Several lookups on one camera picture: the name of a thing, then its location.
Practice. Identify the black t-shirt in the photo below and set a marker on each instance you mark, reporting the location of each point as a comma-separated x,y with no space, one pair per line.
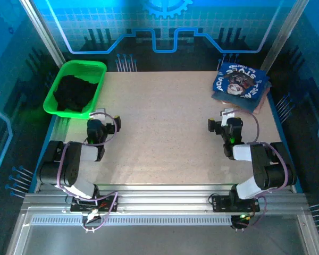
74,91

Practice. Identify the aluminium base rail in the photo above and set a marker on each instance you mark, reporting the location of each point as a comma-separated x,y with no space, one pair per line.
162,199

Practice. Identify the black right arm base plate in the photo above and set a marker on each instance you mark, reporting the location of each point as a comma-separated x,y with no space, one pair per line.
220,204

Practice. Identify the pink folded t-shirt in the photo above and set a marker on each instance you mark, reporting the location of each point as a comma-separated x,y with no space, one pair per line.
261,102

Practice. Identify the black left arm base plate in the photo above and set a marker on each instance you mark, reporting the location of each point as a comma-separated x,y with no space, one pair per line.
109,205

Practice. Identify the black controller with LEDs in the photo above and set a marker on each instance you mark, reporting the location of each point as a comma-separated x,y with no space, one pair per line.
240,219

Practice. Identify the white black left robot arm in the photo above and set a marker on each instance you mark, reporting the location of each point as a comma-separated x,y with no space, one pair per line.
69,164

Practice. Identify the blue printed folded t-shirt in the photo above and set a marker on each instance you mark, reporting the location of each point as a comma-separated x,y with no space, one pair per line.
236,82

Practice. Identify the green plastic basket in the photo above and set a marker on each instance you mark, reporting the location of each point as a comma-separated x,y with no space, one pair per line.
77,67

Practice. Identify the aluminium frame post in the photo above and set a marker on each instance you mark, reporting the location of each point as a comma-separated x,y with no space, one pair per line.
284,34
42,32

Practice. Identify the blue table side strip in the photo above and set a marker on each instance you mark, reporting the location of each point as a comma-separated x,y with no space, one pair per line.
277,119
50,130

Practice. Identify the grey metal bottom panel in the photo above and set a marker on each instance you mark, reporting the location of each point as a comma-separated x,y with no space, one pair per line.
162,239

